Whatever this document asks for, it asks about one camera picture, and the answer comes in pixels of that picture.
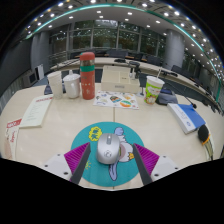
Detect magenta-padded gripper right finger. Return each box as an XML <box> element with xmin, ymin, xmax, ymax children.
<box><xmin>132</xmin><ymin>143</ymin><xmax>181</xmax><ymax>186</ymax></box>

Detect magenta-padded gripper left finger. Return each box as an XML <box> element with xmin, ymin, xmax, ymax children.
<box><xmin>43</xmin><ymin>142</ymin><xmax>92</xmax><ymax>185</ymax></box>

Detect silver grey computer mouse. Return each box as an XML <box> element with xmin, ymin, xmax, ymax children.
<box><xmin>96</xmin><ymin>132</ymin><xmax>122</xmax><ymax>165</ymax></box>

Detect round teal cartoon mouse pad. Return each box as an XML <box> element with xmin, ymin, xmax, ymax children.
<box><xmin>70</xmin><ymin>121</ymin><xmax>145</xmax><ymax>188</ymax></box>

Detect black silver handheld microphone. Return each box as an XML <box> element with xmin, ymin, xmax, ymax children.
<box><xmin>197</xmin><ymin>123</ymin><xmax>214</xmax><ymax>162</ymax></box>

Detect red and white leaflet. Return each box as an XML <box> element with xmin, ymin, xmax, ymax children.
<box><xmin>4</xmin><ymin>117</ymin><xmax>23</xmax><ymax>160</ymax></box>

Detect blue and white book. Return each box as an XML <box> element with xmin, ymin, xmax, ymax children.
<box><xmin>166</xmin><ymin>102</ymin><xmax>207</xmax><ymax>135</ymax></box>

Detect white printed paper sheet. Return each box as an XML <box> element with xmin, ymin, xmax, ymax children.
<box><xmin>19</xmin><ymin>94</ymin><xmax>54</xmax><ymax>129</ymax></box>

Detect dark desk conference microphone unit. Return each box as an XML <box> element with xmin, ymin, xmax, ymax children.
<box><xmin>155</xmin><ymin>87</ymin><xmax>198</xmax><ymax>109</ymax></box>

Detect green printed paper cup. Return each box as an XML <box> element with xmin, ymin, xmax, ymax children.
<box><xmin>143</xmin><ymin>68</ymin><xmax>166</xmax><ymax>106</ymax></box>

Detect white lidded cup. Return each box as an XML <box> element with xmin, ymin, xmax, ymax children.
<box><xmin>62</xmin><ymin>73</ymin><xmax>82</xmax><ymax>100</ymax></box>

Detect plain white paper cup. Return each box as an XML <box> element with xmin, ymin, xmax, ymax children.
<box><xmin>46</xmin><ymin>70</ymin><xmax>64</xmax><ymax>100</ymax></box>

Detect colourful sticker sheet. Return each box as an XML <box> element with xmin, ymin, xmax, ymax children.
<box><xmin>92</xmin><ymin>90</ymin><xmax>140</xmax><ymax>110</ymax></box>

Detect red drink bottle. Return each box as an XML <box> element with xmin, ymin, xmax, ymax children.
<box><xmin>79</xmin><ymin>51</ymin><xmax>97</xmax><ymax>101</ymax></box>

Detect dark office chairs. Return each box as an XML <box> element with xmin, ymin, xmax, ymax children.
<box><xmin>69</xmin><ymin>48</ymin><xmax>188</xmax><ymax>78</ymax></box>

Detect ceiling lights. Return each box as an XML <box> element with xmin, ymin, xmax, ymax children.
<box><xmin>23</xmin><ymin>0</ymin><xmax>224</xmax><ymax>84</ymax></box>

